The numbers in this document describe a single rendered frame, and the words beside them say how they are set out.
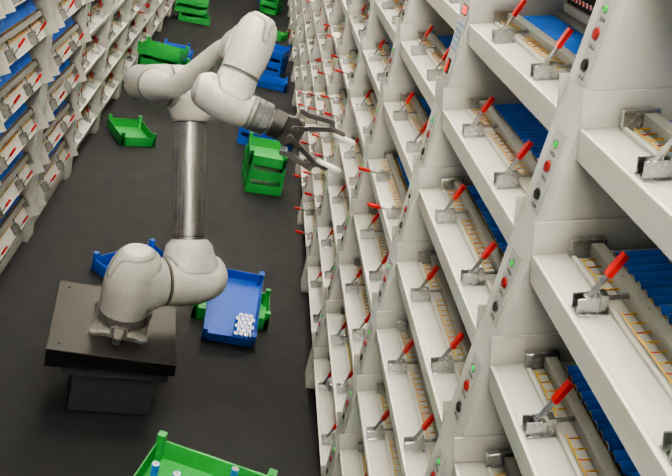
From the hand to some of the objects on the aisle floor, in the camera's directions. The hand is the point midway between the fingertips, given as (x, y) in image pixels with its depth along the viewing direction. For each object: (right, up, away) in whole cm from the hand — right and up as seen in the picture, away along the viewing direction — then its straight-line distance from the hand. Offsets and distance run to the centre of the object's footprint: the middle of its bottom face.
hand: (338, 153), depth 217 cm
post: (+6, -137, -44) cm, 144 cm away
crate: (-41, -52, +100) cm, 120 cm away
